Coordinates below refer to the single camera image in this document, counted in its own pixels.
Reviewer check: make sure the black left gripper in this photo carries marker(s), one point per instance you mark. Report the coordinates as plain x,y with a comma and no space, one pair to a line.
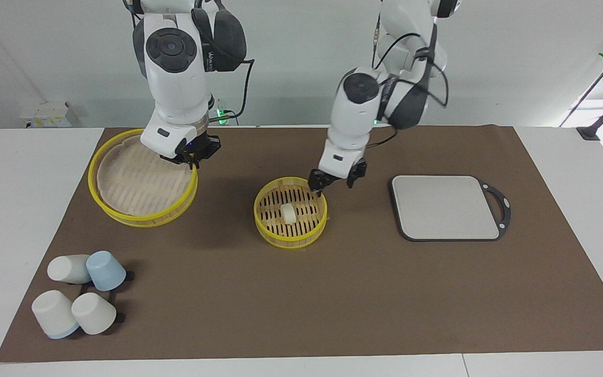
320,178

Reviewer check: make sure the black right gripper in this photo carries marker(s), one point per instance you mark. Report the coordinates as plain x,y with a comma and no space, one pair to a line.
202,146

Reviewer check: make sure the white steamed bun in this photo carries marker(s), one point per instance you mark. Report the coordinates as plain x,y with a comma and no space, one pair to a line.
288,213

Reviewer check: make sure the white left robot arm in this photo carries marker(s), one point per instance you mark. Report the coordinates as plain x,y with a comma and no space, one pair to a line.
356,104

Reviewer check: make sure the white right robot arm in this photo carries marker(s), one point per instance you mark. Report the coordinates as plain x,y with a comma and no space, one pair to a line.
176,78

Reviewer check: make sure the yellow bamboo steamer basket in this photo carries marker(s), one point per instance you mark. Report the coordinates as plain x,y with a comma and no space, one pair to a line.
291,242

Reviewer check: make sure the power strip green light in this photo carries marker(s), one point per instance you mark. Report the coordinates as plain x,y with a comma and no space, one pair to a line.
222,112

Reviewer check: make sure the brown table mat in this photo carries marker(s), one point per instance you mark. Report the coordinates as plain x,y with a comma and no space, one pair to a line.
333,303

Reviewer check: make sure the black cup rack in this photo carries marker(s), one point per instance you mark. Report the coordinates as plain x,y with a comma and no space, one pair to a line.
129,275

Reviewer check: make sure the light blue plastic cup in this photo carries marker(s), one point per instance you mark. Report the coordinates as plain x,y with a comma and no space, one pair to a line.
105,269

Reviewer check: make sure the white box yellow marks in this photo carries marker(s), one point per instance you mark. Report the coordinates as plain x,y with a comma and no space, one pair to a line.
50,115

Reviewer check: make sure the white plastic cup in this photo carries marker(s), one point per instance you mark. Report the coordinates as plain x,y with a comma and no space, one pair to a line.
67,268
93,313
53,311

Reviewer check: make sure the white cutting board grey frame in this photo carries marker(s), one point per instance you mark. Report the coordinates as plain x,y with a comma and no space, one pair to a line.
445,207

